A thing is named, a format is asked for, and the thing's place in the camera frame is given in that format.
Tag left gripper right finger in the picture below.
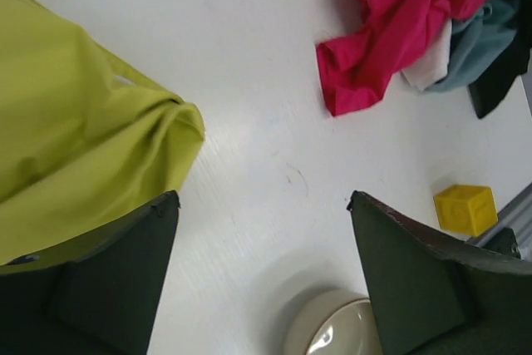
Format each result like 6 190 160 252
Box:
348 191 531 354

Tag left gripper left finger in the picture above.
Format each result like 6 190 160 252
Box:
1 191 180 354

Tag yellow-green cloth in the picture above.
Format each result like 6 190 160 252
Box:
1 0 205 264

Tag black cloth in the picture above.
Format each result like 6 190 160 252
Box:
469 0 531 119

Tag white cloth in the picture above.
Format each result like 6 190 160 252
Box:
401 19 452 91

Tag light blue cloth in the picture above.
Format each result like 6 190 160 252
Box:
427 0 519 92

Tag pink red cloth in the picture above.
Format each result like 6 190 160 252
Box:
316 0 486 116

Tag yellow cube block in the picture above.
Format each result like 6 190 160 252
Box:
433 185 499 237

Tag beige ceramic bowl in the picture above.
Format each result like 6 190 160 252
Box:
283 289 382 355

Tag aluminium front rail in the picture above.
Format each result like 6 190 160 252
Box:
466 185 532 262

